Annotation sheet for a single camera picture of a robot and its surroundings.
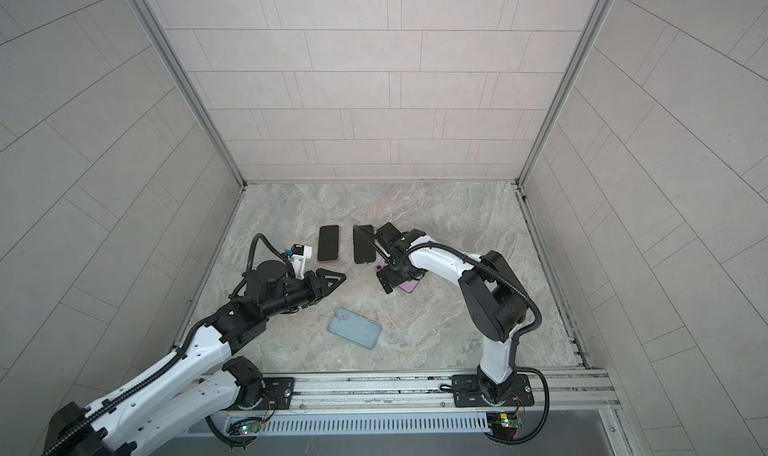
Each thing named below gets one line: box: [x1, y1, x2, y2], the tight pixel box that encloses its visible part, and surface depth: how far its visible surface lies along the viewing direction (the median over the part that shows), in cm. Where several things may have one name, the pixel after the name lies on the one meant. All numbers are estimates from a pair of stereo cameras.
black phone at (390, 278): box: [376, 267, 408, 294], surface depth 80 cm
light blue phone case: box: [327, 307, 383, 350], surface depth 84 cm
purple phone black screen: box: [317, 225, 339, 261], surface depth 102 cm
